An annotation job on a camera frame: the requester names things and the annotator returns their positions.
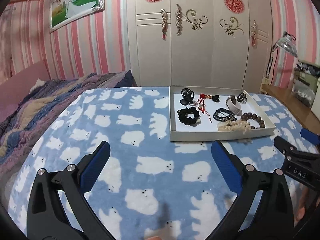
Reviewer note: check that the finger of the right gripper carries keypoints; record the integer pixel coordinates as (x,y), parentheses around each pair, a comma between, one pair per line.
(283,146)
(310,136)

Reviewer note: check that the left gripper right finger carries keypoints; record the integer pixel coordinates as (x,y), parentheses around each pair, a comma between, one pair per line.
(273,218)

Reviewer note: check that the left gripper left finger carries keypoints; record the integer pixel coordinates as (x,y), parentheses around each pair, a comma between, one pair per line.
(46,217)

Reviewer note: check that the white strap wrist watch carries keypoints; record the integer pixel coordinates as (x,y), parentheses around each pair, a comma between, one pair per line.
(233,105)

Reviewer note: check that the small black hair clip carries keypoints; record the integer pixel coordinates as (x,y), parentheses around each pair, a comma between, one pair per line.
(215,98)

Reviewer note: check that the black scrunchie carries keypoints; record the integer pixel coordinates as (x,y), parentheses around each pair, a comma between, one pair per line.
(189,116)

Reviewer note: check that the red knot orange charm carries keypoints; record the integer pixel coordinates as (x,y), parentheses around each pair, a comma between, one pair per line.
(201,106)

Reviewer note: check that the large black hair claw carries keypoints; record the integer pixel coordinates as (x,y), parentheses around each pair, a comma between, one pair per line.
(187,97)

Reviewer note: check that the green storage box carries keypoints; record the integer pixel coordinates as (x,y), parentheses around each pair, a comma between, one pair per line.
(306,81)

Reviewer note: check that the striped knitted purple blanket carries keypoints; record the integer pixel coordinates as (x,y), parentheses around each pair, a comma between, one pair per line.
(37,111)

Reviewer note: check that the clear shade desk lamp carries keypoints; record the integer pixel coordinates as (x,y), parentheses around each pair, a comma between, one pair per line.
(286,43)

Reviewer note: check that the blue polar bear blanket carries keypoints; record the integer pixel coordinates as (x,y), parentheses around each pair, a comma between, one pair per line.
(160,179)

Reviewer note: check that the red tassel right ornament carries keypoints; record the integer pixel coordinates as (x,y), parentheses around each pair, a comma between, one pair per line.
(254,34)

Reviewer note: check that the cream ornate wardrobe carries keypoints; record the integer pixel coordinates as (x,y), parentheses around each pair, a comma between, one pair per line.
(207,44)

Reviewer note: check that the red paper cut right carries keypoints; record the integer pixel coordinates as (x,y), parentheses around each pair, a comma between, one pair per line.
(235,6)

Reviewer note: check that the red tassel door ornament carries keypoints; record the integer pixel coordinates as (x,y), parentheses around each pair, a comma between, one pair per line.
(164,23)

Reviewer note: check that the framed wedding picture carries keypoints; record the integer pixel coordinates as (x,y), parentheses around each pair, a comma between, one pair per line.
(63,12)

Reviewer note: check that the wall power socket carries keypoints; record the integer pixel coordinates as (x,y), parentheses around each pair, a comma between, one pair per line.
(265,81)

